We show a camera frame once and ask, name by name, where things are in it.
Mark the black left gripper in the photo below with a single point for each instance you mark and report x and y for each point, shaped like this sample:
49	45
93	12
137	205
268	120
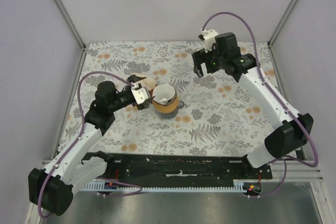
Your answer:
145	105

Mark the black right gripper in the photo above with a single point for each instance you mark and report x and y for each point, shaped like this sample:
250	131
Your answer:
201	57

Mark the orange coffee filter box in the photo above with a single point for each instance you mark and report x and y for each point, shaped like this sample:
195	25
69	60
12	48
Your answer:
148	82

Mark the white paper coffee filter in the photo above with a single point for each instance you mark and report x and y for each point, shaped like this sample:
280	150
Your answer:
163	94

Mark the grey glass carafe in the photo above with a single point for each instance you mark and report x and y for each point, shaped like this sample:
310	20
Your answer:
171	114

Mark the round wooden dripper stand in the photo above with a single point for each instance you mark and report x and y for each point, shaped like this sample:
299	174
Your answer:
168	107

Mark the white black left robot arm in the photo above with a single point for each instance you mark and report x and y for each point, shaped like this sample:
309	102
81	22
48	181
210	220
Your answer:
53	187

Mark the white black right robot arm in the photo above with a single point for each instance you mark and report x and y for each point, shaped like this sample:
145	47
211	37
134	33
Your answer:
291	128

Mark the floral tablecloth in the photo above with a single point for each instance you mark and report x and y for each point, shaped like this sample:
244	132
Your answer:
219	117

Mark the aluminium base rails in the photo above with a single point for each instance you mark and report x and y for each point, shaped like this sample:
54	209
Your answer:
295	172

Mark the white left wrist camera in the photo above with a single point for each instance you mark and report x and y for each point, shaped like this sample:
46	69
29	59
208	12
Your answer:
140	93

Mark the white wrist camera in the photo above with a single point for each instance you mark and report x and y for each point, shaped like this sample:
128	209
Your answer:
208	37
140	93

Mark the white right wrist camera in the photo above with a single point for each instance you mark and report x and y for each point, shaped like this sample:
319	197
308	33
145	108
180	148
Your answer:
208	37

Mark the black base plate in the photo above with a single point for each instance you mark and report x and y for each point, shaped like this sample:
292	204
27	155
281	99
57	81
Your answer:
132	166

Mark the aluminium frame post right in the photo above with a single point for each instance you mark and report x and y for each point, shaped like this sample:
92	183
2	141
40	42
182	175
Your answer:
284	18

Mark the aluminium frame post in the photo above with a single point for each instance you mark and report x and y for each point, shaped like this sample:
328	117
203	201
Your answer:
64	13
284	18

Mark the aluminium frame post left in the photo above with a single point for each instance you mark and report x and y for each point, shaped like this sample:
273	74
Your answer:
64	13

